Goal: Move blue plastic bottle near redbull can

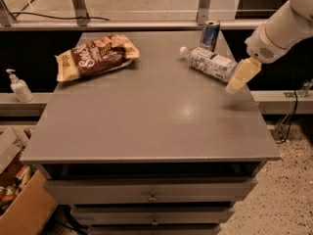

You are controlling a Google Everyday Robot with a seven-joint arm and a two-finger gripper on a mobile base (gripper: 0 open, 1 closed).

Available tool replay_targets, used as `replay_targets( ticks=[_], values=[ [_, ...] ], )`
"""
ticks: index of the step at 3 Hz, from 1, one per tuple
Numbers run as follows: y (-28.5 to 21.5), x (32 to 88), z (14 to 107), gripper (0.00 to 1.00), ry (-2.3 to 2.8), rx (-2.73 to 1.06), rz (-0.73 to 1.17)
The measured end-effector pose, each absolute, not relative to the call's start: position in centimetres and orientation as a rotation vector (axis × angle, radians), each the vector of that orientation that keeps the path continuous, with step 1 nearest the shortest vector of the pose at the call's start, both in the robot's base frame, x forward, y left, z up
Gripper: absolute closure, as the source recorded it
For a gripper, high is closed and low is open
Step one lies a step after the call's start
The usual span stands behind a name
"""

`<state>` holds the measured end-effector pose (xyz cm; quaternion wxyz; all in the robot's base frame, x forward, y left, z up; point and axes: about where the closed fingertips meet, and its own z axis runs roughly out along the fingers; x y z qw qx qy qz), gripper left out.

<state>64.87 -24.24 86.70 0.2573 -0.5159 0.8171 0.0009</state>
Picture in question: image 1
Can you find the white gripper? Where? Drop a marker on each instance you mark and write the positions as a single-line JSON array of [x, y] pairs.
[[260, 48]]

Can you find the blue plastic water bottle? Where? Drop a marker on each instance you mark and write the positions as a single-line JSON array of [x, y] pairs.
[[209, 62]]

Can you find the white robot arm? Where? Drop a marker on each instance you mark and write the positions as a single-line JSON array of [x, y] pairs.
[[272, 40]]

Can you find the redbull can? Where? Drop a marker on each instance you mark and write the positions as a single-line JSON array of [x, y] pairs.
[[209, 34]]

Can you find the white pump dispenser bottle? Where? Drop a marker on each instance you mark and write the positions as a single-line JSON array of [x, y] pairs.
[[19, 87]]

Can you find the grey drawer cabinet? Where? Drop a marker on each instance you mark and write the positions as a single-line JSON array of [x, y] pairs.
[[105, 143]]

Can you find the brown snack chip bag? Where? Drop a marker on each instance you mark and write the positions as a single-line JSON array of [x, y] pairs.
[[107, 53]]

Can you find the top drawer knob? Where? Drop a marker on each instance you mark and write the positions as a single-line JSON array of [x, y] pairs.
[[152, 198]]

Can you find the drawer knob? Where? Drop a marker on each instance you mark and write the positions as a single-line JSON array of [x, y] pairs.
[[154, 221], [152, 198]]

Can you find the cardboard box with items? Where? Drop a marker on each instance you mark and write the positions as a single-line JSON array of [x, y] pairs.
[[25, 204]]

